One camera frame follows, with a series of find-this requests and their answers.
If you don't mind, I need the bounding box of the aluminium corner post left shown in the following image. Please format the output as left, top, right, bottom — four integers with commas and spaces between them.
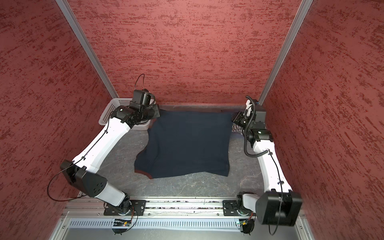
56, 0, 119, 98

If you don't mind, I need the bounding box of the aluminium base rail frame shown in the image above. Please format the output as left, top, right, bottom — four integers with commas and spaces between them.
50, 197, 315, 240

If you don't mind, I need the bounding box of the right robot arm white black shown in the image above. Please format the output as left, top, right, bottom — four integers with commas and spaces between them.
232, 97, 303, 227

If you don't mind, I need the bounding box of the aluminium corner post right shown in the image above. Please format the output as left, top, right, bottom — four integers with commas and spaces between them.
259, 0, 313, 105

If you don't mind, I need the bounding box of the aluminium corner post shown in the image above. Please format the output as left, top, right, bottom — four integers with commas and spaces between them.
259, 0, 313, 105
56, 0, 119, 98

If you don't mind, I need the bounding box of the white plastic laundry basket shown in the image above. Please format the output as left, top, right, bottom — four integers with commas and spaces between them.
99, 98, 151, 131

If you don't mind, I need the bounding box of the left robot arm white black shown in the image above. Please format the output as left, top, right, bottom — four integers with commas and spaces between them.
61, 89, 160, 216

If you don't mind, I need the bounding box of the white perforated cable duct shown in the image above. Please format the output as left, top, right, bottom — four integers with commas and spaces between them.
68, 219, 240, 231

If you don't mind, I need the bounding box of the dark navy maroon-trimmed tank top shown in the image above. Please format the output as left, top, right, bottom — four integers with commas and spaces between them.
134, 110, 233, 179

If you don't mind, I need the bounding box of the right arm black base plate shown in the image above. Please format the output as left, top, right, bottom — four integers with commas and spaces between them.
222, 200, 251, 217

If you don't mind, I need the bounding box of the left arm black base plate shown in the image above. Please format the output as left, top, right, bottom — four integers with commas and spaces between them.
104, 200, 147, 217

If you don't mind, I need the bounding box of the left small circuit board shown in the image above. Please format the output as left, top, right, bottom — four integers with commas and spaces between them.
113, 219, 132, 227

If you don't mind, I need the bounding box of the grey-blue tank top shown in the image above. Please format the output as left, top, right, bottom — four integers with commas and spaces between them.
232, 123, 244, 135

